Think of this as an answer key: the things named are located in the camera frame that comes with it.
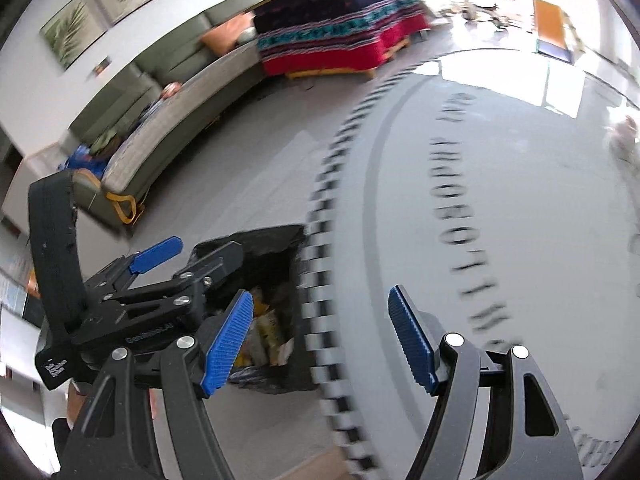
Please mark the orange children's slide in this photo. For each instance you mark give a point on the orange children's slide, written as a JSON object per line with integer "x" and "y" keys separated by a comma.
{"x": 552, "y": 15}

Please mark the yellow wrapper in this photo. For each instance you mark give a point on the yellow wrapper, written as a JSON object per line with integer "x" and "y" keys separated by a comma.
{"x": 261, "y": 301}

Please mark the colourful printed box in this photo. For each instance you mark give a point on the colourful printed box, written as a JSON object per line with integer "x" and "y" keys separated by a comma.
{"x": 17, "y": 300}

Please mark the grey toy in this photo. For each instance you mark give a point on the grey toy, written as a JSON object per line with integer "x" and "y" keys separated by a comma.
{"x": 480, "y": 12}

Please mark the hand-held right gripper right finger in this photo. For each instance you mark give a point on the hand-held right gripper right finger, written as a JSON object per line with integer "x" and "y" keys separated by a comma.
{"x": 412, "y": 342}

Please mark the small wall label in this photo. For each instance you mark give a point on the small wall label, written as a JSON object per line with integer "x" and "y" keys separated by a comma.
{"x": 101, "y": 66}

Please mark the pale wrapper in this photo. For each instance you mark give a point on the pale wrapper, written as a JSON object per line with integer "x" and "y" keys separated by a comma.
{"x": 275, "y": 340}

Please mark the pinkish soft toy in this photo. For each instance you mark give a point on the pinkish soft toy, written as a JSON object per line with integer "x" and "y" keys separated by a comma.
{"x": 170, "y": 91}

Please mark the black trash bag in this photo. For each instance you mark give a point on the black trash bag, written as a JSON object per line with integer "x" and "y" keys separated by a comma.
{"x": 285, "y": 270}

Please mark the table with patterned cloth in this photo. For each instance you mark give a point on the table with patterned cloth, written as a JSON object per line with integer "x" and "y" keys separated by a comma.
{"x": 340, "y": 25}

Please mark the orange cushion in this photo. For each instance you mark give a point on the orange cushion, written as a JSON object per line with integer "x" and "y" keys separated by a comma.
{"x": 227, "y": 32}

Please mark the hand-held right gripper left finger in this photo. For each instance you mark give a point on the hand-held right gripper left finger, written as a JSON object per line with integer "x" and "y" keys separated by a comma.
{"x": 227, "y": 345}

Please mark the green plant wall painting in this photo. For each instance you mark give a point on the green plant wall painting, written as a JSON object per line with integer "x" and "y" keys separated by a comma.
{"x": 72, "y": 32}

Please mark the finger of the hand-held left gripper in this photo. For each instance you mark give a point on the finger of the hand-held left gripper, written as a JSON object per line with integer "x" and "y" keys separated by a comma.
{"x": 215, "y": 262}
{"x": 157, "y": 254}

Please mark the grey green sofa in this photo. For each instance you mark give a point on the grey green sofa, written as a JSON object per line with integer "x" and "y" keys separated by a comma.
{"x": 190, "y": 95}

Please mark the blue bag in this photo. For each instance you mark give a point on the blue bag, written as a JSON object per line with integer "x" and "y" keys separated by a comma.
{"x": 85, "y": 160}

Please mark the person's left forearm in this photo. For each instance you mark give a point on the person's left forearm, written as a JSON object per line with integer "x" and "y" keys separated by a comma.
{"x": 72, "y": 410}

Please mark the person's left hand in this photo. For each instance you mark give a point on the person's left hand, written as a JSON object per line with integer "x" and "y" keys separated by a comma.
{"x": 152, "y": 404}

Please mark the green cloth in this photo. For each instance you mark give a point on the green cloth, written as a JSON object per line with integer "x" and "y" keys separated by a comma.
{"x": 104, "y": 141}

